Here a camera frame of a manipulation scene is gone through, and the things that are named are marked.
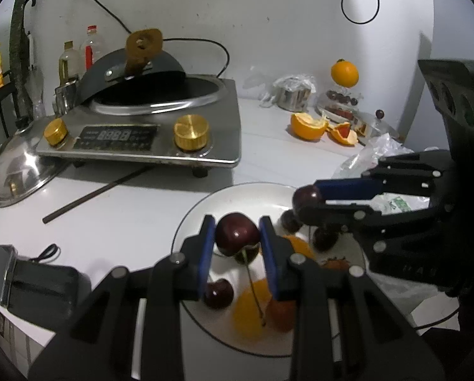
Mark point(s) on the glass jar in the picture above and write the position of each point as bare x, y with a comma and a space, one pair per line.
340, 103

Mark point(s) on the black box device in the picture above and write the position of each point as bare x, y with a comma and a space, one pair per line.
46, 289

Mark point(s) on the dark vertical pipe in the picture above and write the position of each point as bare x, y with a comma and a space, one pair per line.
18, 47

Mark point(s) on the dark chopstick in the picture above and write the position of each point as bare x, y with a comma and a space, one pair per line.
98, 193

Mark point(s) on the steel induction cooker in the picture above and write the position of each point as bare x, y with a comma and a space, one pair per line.
221, 127

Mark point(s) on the whole orange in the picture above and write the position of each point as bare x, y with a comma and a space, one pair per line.
345, 73

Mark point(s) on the red label bottle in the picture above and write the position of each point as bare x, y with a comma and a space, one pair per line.
91, 49

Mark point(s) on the orange peel piece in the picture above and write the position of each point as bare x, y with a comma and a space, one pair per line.
344, 135

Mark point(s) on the grey refrigerator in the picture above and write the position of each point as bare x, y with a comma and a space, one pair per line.
459, 24

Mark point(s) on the steel cup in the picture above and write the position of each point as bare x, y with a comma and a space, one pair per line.
292, 99

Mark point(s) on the clear printed plastic bag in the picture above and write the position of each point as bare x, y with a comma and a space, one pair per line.
379, 147

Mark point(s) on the small steel lidded pot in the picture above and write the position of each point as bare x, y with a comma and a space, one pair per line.
375, 127

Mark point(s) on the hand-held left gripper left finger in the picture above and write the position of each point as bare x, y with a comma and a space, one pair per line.
207, 254

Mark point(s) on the cut orange half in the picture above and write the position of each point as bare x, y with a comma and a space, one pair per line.
306, 127

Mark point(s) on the cooking oil bottle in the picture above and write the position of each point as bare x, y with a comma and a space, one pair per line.
68, 65

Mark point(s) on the black metal rack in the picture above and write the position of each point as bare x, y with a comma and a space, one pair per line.
1, 101

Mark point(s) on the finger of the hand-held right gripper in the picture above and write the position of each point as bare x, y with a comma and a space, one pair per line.
340, 216
348, 189

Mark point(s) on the steel wok lid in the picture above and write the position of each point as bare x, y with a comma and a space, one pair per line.
19, 166

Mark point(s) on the white round plate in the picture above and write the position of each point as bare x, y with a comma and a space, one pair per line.
237, 202

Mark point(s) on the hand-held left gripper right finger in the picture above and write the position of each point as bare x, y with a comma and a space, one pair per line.
268, 258

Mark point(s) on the peeled orange segment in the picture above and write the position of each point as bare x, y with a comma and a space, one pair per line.
247, 317
300, 246

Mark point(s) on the dark wok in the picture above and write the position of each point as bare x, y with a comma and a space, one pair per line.
161, 63

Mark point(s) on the steel cups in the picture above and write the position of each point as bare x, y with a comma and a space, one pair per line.
65, 97

